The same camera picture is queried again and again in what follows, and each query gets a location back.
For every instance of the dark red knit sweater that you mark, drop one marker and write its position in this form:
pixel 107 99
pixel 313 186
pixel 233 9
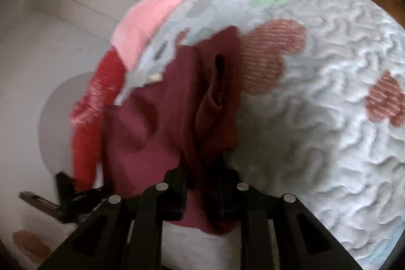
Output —
pixel 188 118

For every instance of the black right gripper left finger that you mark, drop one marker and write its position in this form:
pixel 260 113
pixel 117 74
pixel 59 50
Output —
pixel 71 254

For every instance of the pink cushion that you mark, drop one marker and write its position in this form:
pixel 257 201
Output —
pixel 138 26

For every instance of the white bed sheet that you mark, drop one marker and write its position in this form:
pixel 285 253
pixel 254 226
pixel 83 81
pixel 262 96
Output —
pixel 196 250

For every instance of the red embroidered pillow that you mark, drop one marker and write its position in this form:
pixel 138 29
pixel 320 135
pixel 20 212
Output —
pixel 87 114

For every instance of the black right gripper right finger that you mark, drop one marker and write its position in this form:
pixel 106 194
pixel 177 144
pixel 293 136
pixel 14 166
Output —
pixel 276 232

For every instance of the patchwork heart quilt bedspread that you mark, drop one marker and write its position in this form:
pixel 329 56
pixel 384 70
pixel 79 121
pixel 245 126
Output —
pixel 322 112

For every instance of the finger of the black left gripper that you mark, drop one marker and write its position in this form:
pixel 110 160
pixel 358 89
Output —
pixel 74 205
pixel 42 204

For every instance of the grey rounded headboard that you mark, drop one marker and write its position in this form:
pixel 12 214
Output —
pixel 54 129

